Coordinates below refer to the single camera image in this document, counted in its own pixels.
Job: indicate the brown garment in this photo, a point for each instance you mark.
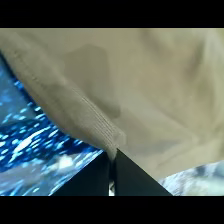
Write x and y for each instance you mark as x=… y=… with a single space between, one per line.
x=133 y=83

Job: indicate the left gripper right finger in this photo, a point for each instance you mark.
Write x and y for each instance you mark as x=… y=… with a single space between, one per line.
x=136 y=181

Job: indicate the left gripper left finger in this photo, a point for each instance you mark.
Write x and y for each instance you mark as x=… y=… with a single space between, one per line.
x=90 y=181

